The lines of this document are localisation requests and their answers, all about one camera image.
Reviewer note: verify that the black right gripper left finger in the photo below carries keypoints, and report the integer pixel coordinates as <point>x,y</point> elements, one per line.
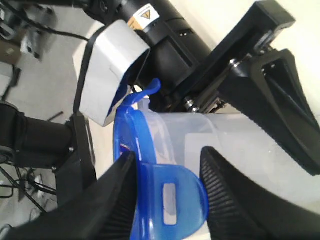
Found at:
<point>104,211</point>

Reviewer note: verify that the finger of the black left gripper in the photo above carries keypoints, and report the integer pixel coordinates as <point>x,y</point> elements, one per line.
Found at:
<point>268,91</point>

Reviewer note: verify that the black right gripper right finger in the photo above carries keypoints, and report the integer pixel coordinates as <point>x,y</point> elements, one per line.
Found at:
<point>240,209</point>

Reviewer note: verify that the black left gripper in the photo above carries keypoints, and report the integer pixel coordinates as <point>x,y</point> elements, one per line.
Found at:
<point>187,67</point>

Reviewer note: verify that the clear plastic container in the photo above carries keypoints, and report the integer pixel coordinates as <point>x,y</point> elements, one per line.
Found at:
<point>178,139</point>

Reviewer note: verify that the blue plastic lid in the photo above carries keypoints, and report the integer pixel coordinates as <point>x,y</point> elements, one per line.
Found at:
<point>172,203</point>

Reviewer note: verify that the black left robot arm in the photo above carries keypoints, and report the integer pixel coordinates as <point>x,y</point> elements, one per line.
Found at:
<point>139,14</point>

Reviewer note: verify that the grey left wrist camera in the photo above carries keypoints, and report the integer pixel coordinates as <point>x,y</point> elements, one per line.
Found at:
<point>112,61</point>

